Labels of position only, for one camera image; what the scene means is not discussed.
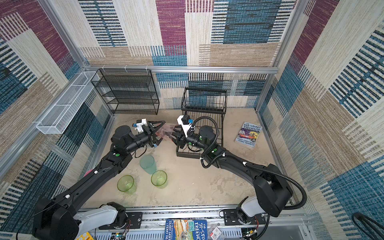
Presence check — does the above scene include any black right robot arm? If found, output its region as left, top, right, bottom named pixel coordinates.
left=172, top=125, right=297, bottom=223

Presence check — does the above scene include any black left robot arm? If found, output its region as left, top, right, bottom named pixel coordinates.
left=32, top=121, right=165, bottom=240

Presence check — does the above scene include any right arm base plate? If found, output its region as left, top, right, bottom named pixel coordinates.
left=219, top=209, right=267, bottom=226

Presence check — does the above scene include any treehouse book at front edge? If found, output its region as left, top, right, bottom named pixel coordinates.
left=164, top=219, right=208, bottom=240

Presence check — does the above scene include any small clear packet with label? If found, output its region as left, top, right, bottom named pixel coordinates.
left=208, top=225, right=225, bottom=240

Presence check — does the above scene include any yellow perforated tray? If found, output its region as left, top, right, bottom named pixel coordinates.
left=76, top=232, right=94, bottom=240

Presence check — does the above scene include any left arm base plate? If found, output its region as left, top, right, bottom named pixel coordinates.
left=98, top=212, right=143, bottom=230

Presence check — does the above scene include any green plastic cup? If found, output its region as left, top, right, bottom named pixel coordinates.
left=117, top=175, right=137, bottom=194
left=151, top=170, right=168, bottom=189

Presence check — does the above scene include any teal translucent plastic cup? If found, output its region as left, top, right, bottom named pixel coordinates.
left=140, top=155, right=157, bottom=175

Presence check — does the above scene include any pink translucent plastic cup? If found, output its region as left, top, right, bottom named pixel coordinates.
left=156, top=123, right=176, bottom=142

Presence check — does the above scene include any black mesh shelf unit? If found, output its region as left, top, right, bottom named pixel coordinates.
left=91, top=69, right=160, bottom=115

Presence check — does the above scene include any black wire dish rack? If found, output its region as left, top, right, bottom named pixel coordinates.
left=181, top=87, right=227, bottom=146

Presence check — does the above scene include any treehouse paperback book on table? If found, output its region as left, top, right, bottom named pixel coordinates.
left=235, top=122, right=263, bottom=149

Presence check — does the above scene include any white wire wall basket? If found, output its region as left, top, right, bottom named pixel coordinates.
left=37, top=72, right=96, bottom=135

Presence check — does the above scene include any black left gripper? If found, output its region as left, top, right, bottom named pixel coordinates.
left=125, top=121, right=167, bottom=156

